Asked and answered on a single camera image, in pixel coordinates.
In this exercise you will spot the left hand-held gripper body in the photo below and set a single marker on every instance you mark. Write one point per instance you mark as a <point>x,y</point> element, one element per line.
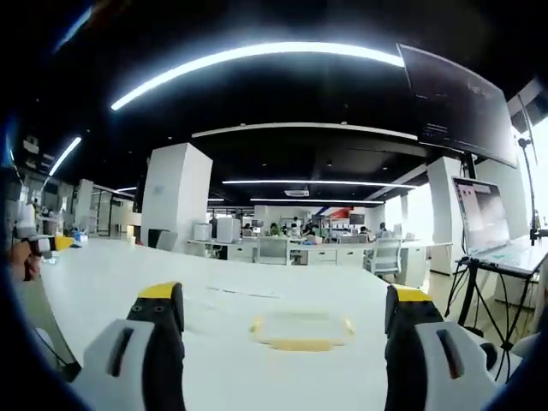
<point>26,233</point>

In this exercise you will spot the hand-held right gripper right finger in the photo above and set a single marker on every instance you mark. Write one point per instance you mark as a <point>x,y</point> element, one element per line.
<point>411,342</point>

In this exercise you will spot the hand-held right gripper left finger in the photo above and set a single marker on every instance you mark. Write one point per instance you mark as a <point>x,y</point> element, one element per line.
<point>162,342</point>

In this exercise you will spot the clear storage box yellow latches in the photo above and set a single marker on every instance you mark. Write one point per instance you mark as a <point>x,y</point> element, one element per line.
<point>299,329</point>

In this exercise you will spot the white cabinet box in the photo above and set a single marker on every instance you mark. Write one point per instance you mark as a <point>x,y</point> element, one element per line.
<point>228,230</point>

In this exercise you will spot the person's left hand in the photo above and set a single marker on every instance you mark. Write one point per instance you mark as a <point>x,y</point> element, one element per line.
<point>23,259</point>

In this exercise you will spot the black laptop stand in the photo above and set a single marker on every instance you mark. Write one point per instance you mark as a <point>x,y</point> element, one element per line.
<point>475,295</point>

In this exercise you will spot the short ceiling strip light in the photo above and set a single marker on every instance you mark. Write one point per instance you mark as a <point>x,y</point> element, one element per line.
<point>65,156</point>

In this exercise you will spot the white mesh office chair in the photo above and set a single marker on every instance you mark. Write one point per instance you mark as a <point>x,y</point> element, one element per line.
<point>385,254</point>

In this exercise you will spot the white flat strip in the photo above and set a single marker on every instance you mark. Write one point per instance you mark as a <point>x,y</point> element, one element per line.
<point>244,291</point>

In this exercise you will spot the row of white desks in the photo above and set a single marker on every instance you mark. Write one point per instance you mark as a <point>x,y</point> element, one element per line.
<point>325,254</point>

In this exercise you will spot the grey office chair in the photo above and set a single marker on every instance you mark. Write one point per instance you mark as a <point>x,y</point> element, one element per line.
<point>273,250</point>

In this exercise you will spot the open silver laptop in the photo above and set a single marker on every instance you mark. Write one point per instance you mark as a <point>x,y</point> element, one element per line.
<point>488,214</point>

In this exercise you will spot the thin ceiling strip light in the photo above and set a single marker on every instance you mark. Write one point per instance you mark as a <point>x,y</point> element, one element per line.
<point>321,182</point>

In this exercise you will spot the ceiling air vent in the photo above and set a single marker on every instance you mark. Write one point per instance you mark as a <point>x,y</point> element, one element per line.
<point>296,193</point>

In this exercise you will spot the black tripod pole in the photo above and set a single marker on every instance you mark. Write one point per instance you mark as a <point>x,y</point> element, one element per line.
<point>531,184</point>

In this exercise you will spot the large black monitor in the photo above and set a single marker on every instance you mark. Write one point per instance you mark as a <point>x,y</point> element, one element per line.
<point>458,98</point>

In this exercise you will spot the long ceiling strip light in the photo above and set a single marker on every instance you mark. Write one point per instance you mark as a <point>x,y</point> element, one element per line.
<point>257,53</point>

